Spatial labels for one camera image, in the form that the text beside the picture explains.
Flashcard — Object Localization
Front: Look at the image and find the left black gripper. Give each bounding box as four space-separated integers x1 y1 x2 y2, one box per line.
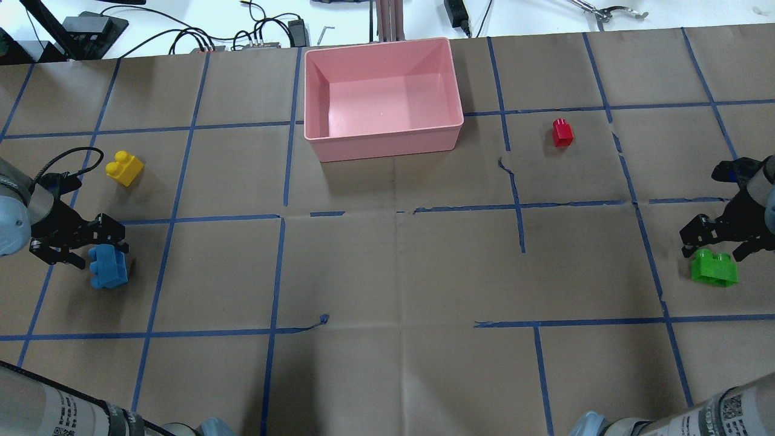
28 172 130 270

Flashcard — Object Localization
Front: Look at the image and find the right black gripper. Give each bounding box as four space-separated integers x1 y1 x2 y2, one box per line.
680 156 774 262

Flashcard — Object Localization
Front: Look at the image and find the green toy block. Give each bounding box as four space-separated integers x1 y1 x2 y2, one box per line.
690 249 739 288

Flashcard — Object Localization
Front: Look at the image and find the blue toy block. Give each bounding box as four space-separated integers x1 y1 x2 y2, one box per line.
88 245 128 289

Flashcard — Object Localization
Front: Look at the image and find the yellow toy block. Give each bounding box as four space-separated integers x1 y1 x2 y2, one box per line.
105 151 145 187

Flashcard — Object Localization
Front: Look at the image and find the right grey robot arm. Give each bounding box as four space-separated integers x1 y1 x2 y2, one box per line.
680 156 774 262

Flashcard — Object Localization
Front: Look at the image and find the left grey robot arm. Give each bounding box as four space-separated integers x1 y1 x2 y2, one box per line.
1 147 130 269

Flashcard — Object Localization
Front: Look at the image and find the pink plastic box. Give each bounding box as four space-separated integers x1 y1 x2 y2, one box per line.
303 37 463 163

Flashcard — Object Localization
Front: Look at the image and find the red toy block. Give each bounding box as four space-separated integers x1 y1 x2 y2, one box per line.
552 118 574 147

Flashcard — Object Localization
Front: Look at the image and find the orange usb hub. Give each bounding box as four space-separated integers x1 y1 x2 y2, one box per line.
191 46 226 53
240 42 282 51

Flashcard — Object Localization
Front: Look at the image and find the black power adapter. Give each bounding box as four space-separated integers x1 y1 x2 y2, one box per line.
287 18 308 47

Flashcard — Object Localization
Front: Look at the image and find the aluminium frame post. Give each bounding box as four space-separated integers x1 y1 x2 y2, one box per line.
375 0 405 42

